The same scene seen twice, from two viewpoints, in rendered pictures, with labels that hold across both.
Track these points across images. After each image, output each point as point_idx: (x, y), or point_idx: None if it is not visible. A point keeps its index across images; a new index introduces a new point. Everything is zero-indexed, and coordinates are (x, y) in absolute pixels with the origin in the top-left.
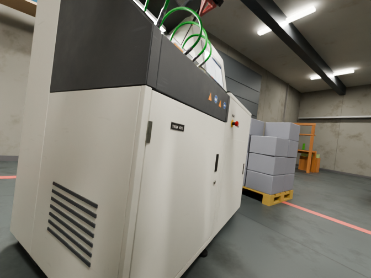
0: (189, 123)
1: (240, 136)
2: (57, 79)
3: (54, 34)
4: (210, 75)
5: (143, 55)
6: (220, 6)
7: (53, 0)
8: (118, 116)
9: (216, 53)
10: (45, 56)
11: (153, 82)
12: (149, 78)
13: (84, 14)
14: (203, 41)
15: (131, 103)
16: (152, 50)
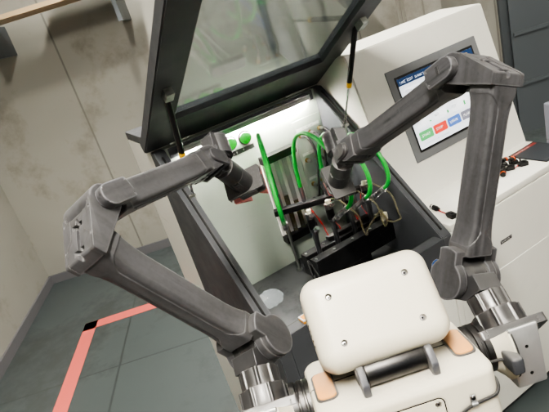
0: None
1: (528, 240)
2: None
3: (188, 252)
4: (407, 190)
5: (278, 363)
6: (354, 194)
7: (167, 209)
8: None
9: (445, 29)
10: (189, 266)
11: (296, 378)
12: (291, 380)
13: (210, 266)
14: (392, 66)
15: None
16: (283, 361)
